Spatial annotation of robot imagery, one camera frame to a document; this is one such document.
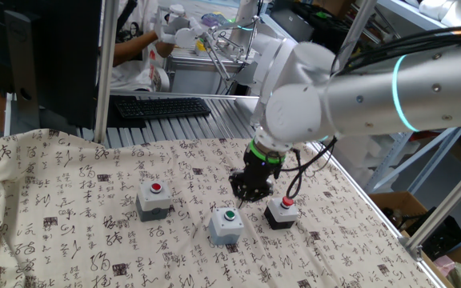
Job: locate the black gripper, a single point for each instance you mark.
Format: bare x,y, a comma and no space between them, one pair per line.
260,172

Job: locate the red mushroom button box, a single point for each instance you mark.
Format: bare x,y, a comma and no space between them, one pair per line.
278,216

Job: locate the green button box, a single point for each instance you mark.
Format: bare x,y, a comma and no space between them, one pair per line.
224,230

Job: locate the person's bare forearm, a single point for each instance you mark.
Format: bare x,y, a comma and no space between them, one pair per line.
132,48

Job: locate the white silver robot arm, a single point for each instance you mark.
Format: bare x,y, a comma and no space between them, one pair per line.
394,100

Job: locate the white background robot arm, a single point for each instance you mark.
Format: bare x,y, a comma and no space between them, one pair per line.
264,60

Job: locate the white gloved hand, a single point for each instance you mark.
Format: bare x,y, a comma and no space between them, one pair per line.
162,28

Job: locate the black keyboard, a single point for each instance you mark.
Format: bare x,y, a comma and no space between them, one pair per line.
162,108

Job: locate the silver aluminium case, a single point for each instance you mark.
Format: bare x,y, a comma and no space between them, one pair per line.
194,76

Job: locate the brown cardboard box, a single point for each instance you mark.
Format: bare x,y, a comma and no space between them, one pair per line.
390,204

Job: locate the black desk mat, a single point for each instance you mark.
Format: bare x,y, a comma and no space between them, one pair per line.
112,120

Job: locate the grey steel shelf rack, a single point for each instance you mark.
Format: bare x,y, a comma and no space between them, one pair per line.
398,160

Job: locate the calligraphy print tablecloth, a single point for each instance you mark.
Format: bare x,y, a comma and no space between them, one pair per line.
94,192

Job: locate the person in white shirt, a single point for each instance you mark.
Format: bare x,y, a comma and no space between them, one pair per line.
128,78

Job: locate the white haptic teleoperation device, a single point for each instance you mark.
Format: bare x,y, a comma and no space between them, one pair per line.
186,36

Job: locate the dark grey box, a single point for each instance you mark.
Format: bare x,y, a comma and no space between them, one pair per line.
290,24

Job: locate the black bag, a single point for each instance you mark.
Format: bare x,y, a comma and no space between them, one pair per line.
442,240

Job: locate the black computer monitor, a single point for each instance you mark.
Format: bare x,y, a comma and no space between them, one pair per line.
62,60

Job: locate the white plastic robot part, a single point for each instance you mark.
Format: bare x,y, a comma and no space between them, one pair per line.
454,12

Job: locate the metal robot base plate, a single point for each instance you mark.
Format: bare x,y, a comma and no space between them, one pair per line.
244,106

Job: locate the aluminium frame post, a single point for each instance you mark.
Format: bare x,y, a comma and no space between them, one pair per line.
358,22
106,80
446,206

